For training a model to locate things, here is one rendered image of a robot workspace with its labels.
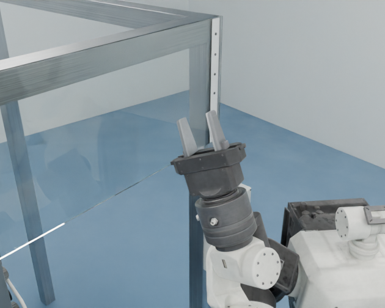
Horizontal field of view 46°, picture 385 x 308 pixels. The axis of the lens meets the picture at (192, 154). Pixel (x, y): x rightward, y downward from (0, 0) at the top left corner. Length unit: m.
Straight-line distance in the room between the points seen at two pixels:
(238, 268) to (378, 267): 0.37
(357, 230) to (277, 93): 3.79
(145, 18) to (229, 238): 0.76
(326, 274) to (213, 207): 0.35
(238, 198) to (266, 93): 4.09
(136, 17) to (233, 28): 3.68
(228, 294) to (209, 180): 0.22
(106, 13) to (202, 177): 0.81
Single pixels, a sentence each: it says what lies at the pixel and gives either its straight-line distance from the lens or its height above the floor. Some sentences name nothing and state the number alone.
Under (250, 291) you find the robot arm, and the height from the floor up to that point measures 1.26.
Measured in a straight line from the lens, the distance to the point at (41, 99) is 0.86.
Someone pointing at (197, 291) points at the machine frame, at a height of 0.79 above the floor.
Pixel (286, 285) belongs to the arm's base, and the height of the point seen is 1.26.
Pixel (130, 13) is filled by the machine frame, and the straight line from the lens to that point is 1.34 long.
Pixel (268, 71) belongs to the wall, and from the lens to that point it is 4.71.
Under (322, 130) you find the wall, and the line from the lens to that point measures 4.45.
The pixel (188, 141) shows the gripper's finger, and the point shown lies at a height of 1.59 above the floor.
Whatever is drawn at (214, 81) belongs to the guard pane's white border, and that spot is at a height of 1.53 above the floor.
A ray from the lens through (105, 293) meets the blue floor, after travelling 2.77.
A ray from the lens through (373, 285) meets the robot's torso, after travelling 1.01.
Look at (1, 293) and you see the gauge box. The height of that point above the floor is 1.21.
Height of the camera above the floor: 1.91
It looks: 28 degrees down
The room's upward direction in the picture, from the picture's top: straight up
